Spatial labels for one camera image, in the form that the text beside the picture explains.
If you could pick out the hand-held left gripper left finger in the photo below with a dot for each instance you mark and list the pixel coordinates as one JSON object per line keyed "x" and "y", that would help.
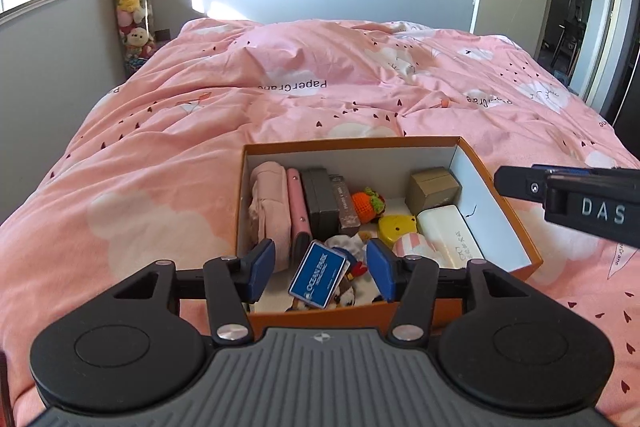
{"x": 261, "y": 269}

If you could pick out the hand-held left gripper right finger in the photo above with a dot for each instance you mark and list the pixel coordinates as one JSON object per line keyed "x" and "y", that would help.
{"x": 382, "y": 269}

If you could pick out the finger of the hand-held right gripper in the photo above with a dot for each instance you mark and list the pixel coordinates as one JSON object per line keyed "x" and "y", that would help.
{"x": 520, "y": 184}
{"x": 560, "y": 168}

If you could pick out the yellow round toy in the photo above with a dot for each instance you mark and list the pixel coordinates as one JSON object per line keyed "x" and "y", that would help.
{"x": 395, "y": 229}

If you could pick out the small white plush doll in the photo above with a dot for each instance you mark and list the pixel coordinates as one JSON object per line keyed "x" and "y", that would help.
{"x": 345, "y": 244}

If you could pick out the orange cardboard box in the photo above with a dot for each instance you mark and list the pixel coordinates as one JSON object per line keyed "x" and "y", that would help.
{"x": 465, "y": 177}

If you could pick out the blue card pack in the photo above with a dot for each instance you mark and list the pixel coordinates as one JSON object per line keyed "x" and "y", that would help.
{"x": 320, "y": 274}

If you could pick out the orange crochet toy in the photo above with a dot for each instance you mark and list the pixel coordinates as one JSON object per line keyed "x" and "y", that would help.
{"x": 365, "y": 204}

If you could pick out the pink cloth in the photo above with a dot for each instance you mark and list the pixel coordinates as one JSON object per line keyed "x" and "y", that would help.
{"x": 270, "y": 202}

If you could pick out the pink case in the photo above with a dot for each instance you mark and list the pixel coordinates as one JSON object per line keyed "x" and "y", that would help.
{"x": 297, "y": 207}

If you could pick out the brown slim box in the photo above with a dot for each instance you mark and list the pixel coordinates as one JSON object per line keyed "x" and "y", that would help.
{"x": 345, "y": 204}

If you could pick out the white cardboard box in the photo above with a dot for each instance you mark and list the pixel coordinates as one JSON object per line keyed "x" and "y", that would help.
{"x": 445, "y": 227}

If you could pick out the dark grey box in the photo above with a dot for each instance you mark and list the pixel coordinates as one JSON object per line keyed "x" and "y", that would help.
{"x": 320, "y": 207}

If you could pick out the gold cardboard box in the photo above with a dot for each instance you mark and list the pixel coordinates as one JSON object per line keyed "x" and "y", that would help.
{"x": 432, "y": 192}

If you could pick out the dark wardrobe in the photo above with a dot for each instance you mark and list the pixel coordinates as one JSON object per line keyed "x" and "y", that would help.
{"x": 627, "y": 97}

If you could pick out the pink printed blanket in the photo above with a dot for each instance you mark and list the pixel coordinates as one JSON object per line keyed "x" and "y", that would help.
{"x": 200, "y": 132}

